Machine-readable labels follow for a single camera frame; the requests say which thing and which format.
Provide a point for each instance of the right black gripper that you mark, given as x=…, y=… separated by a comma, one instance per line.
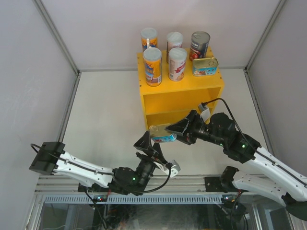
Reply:
x=183, y=126

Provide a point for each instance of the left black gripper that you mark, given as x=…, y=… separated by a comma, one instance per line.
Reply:
x=144, y=143

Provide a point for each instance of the blue luncheon meat tin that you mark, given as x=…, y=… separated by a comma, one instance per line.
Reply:
x=204, y=66
x=158, y=134

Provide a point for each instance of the yellow wooden shelf cabinet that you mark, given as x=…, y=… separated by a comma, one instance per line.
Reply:
x=171, y=101

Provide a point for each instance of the yellow can with white spoon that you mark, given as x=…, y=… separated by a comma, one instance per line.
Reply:
x=152, y=58

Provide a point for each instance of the white porridge can red label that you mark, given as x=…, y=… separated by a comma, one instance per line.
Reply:
x=174, y=39

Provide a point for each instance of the dark blue tin can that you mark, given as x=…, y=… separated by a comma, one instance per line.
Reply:
x=199, y=45

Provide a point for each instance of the orange can with spoon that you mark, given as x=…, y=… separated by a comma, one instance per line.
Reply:
x=149, y=38

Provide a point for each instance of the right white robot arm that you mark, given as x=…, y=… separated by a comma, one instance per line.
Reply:
x=283, y=184

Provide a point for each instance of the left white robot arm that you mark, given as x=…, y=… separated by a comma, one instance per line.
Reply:
x=52, y=159

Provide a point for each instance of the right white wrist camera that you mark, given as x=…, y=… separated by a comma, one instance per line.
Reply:
x=204, y=111

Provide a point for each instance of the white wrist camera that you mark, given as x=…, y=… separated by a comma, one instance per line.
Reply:
x=171, y=168
x=204, y=111

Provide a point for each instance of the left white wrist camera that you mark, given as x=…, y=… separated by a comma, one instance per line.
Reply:
x=171, y=168

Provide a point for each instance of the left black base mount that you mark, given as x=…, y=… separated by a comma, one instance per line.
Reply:
x=94, y=187

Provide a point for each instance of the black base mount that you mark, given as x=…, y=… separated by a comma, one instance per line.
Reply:
x=94, y=187
x=213, y=184

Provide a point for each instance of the grey slotted cable duct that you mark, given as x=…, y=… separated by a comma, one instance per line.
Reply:
x=144, y=199

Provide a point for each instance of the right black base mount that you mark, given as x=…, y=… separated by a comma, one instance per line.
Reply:
x=213, y=184

